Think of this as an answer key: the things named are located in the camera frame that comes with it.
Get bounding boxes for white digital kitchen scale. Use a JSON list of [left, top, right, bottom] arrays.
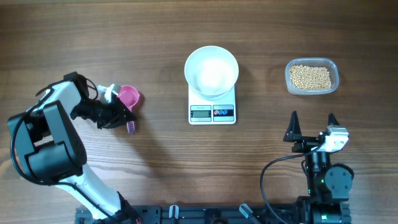
[[188, 87, 237, 125]]

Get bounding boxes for white bowl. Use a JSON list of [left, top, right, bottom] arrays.
[[184, 45, 239, 100]]

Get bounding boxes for pink plastic scoop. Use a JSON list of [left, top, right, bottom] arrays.
[[118, 85, 143, 118]]

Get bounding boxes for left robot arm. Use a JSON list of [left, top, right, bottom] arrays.
[[7, 72, 142, 223]]

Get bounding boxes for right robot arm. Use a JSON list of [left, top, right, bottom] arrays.
[[283, 111, 354, 224]]

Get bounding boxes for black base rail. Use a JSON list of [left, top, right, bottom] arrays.
[[74, 203, 352, 224]]

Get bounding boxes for soybeans in container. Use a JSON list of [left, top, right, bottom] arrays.
[[289, 65, 331, 90]]

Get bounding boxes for clear plastic container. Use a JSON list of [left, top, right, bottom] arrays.
[[285, 58, 340, 95]]

